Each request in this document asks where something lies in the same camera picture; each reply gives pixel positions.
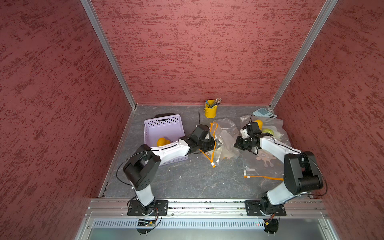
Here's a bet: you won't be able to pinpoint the yellow fruit in right bag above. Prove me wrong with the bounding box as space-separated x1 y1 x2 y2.
254 120 263 130

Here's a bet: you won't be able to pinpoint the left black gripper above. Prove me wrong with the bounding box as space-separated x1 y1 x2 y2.
197 136 222 152

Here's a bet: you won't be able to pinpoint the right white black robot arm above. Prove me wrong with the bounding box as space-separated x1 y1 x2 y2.
234 122 324 213

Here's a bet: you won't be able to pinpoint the clear zip-top bag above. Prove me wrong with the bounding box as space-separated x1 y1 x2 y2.
240 115 291 183
200 118 240 168

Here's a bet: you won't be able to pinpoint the aluminium front rail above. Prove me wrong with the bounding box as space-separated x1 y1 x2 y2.
85 198 330 220

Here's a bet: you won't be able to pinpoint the yellow pen cup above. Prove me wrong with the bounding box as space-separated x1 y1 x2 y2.
204 100 217 119

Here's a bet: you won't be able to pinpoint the grey calculator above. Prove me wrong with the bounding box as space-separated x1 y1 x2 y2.
253 108 277 119

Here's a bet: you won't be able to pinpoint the yellow pear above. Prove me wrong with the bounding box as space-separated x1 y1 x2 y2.
157 138 171 147

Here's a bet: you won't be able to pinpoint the green pear in right bag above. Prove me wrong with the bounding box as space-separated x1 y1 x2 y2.
262 129 274 136

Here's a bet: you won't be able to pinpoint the pens in cup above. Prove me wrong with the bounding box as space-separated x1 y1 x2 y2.
206 98 222 109

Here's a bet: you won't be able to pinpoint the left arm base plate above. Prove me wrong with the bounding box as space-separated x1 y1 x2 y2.
127 199 169 217

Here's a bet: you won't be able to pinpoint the lilac perforated plastic basket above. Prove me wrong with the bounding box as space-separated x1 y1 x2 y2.
144 114 185 148

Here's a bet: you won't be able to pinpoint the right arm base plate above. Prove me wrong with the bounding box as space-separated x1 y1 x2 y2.
245 200 287 218

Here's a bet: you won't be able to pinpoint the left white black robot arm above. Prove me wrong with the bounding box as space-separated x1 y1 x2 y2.
123 125 216 209

